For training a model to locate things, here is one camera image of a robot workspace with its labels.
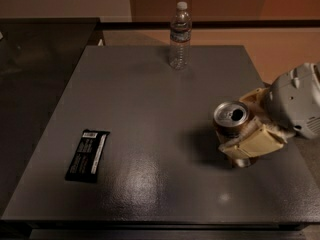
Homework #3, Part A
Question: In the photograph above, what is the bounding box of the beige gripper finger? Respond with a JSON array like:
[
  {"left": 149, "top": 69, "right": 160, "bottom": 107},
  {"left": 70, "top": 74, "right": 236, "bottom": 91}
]
[
  {"left": 239, "top": 88, "right": 268, "bottom": 114},
  {"left": 218, "top": 116, "right": 288, "bottom": 159}
]

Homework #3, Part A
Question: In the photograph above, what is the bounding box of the orange soda can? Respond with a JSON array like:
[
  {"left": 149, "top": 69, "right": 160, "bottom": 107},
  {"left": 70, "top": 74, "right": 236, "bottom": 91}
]
[{"left": 213, "top": 101, "right": 257, "bottom": 168}]

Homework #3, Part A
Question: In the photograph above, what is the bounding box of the clear plastic water bottle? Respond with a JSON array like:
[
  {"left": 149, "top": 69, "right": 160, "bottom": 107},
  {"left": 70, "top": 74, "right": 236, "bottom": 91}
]
[{"left": 169, "top": 1, "right": 192, "bottom": 70}]

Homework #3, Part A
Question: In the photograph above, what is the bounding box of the black snack bar wrapper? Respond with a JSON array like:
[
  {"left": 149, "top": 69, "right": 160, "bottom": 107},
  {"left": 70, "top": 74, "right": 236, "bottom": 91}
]
[{"left": 65, "top": 129, "right": 110, "bottom": 183}]

